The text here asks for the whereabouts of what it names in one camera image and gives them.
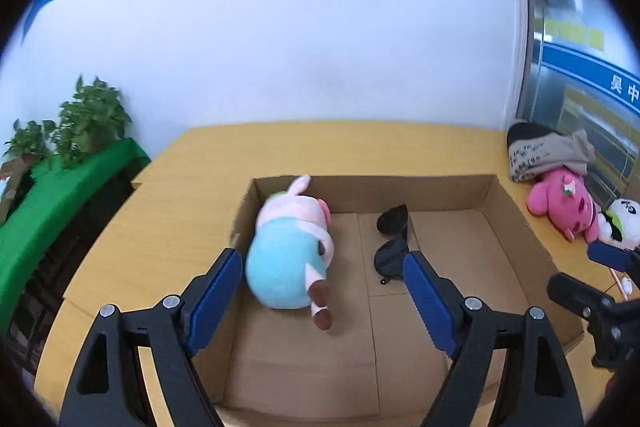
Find large green potted plant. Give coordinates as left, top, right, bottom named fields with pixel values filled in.
left=54, top=76, right=133, bottom=168

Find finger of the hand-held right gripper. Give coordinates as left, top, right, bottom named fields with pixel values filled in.
left=546, top=273, right=640, bottom=370
left=587, top=241, right=640, bottom=279

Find pink strawberry plush toy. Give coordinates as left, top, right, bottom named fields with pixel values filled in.
left=526, top=167, right=601, bottom=244

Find small green potted plant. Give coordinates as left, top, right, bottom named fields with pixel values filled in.
left=2, top=119, right=58, bottom=168

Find black sunglasses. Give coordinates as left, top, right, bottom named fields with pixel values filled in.
left=374, top=204, right=412, bottom=288

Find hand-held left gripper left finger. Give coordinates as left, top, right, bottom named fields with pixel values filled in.
left=59, top=248, right=244, bottom=427

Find blue door sign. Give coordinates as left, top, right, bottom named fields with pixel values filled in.
left=542, top=42, right=640, bottom=115

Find beige and black cap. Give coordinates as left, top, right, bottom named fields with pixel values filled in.
left=506, top=121, right=596, bottom=184

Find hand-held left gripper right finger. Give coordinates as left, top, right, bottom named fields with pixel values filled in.
left=402, top=251, right=585, bottom=427

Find row of yellow sticky notes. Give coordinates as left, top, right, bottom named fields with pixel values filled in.
left=544, top=18, right=606, bottom=50

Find brown cardboard box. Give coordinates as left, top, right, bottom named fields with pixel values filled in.
left=192, top=174, right=585, bottom=418

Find pink pig plush toy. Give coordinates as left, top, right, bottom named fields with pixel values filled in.
left=245, top=174, right=335, bottom=332

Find wooden desktop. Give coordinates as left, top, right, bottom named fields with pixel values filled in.
left=35, top=121, right=640, bottom=427

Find white panda plush toy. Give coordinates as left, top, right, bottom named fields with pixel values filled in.
left=596, top=198, right=640, bottom=252

